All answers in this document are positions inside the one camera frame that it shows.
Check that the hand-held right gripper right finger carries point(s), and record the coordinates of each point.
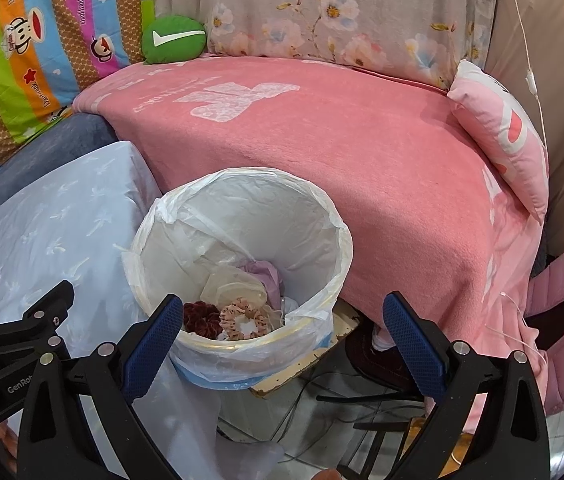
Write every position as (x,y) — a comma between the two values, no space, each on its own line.
(411,347)

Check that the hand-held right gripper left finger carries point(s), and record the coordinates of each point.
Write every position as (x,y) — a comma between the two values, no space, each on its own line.
(154,345)

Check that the dark red scrunchie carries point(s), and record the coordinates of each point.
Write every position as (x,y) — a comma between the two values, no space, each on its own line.
(202,317)

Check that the translucent beige plastic wrapper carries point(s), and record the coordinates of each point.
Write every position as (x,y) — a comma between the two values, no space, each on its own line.
(232,285)

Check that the pink patterned scrunchie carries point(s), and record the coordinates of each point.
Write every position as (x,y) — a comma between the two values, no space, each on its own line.
(259,316)

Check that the trash bin with white liner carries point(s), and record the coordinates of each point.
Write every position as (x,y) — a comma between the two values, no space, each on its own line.
(272,220)

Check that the person's left hand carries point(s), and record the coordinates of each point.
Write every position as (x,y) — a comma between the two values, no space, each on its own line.
(7,440)

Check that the dark stool seat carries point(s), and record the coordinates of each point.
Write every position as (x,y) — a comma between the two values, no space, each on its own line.
(366,360)

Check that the black metal stand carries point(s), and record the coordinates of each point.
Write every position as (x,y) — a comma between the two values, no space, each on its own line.
(361,399)

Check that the light blue patterned tablecloth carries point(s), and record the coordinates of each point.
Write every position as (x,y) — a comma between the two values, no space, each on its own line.
(62,220)

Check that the worn wooden board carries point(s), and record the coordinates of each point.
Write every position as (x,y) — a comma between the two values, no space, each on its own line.
(292,372)

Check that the pink blanket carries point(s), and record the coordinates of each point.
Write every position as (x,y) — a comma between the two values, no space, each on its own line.
(361,160)

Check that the pink printed pillow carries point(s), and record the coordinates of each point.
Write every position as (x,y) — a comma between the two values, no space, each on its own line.
(501,130)

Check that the striped cartoon printed blanket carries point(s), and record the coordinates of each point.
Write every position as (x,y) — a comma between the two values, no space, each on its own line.
(37,50)

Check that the green round cushion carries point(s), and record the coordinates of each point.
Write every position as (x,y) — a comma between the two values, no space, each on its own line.
(172,42)

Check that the grey floral blanket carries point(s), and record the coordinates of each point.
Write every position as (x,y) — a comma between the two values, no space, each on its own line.
(312,10)

